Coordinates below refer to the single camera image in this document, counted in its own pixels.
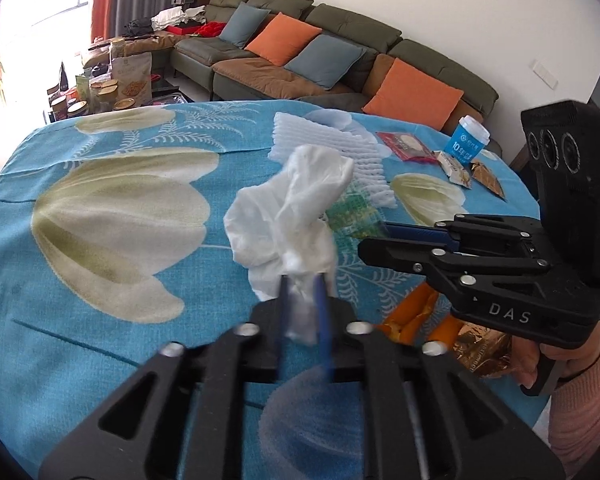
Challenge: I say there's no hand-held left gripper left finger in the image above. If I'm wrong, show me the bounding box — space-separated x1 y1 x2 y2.
39 275 293 480

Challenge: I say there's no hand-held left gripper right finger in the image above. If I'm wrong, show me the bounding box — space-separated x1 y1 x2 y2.
312 272 566 480

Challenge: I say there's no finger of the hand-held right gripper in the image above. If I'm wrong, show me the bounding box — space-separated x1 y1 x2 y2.
382 214 543 252
357 236 476 291

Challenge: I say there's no green snack packet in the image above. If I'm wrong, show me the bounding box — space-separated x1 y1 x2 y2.
325 180 388 241

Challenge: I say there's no orange peel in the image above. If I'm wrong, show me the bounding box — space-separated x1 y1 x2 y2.
380 285 441 343

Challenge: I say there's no white tissue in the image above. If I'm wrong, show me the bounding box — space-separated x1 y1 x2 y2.
223 144 356 346

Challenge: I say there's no white foam fruit net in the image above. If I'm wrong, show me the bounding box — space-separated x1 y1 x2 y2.
269 111 398 211

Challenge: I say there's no person's right hand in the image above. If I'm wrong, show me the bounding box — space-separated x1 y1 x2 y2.
511 325 600 397

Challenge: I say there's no small white snack wrapper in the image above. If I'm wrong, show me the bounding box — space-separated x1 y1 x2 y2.
435 151 473 190

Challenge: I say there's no brown snack wrapper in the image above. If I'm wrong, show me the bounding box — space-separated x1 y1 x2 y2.
470 160 506 201

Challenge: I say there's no red snack packet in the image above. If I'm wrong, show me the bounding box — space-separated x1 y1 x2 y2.
376 131 437 162

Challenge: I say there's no blue cup white lid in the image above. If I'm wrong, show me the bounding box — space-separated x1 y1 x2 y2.
444 116 491 167

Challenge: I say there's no gold foil wrapper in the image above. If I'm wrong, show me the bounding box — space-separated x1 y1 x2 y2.
452 322 513 378

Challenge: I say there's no thin white foam sheet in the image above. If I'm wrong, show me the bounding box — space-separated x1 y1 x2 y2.
307 107 381 146

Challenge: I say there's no orange cushion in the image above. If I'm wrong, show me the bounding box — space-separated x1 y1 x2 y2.
244 13 323 67
362 57 465 128

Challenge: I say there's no blue floral blanket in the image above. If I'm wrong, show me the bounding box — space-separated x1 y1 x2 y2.
0 100 551 480

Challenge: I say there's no blue cushion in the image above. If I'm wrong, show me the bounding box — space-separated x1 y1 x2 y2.
219 2 272 50
283 35 367 91

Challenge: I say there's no green sofa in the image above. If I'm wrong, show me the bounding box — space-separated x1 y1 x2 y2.
82 0 501 133

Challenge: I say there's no glass coffee table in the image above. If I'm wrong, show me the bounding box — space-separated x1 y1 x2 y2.
45 60 191 123

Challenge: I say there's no brown paper bag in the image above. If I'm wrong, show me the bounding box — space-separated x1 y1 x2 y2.
109 52 153 103

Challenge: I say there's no white clothes pile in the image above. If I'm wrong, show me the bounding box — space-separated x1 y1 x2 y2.
151 5 207 28

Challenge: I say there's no white wall outlet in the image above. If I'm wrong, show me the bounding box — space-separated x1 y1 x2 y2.
529 60 561 88

